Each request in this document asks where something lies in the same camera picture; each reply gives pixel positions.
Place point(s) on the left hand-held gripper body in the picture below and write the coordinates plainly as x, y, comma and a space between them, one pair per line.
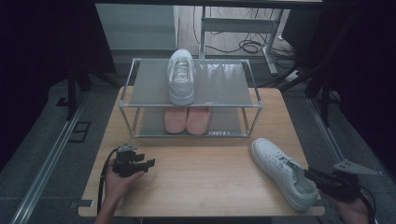
126, 165

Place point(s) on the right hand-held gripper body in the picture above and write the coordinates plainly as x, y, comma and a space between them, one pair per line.
342, 185

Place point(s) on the white sneaker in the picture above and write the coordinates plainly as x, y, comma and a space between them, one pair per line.
280, 168
181, 81

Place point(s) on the pink slipper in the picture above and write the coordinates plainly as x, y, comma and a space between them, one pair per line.
198, 121
176, 121

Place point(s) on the metal frame grey shoe rack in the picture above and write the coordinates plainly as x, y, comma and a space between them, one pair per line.
221, 84

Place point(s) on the person's left hand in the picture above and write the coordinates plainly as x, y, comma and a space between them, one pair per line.
120, 186

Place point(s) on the person's right hand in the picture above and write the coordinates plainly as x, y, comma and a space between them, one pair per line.
351, 207

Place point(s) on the black metal stand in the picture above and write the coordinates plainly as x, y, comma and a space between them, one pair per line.
325, 102
72, 93

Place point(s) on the white power strip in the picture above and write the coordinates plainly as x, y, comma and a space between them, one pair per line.
294, 76

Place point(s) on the grey cabinet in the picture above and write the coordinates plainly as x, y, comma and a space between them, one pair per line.
137, 28

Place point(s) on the aluminium floor rail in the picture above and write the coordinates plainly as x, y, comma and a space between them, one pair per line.
330, 146
46, 168

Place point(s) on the white desk frame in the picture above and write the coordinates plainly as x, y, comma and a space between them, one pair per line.
239, 25

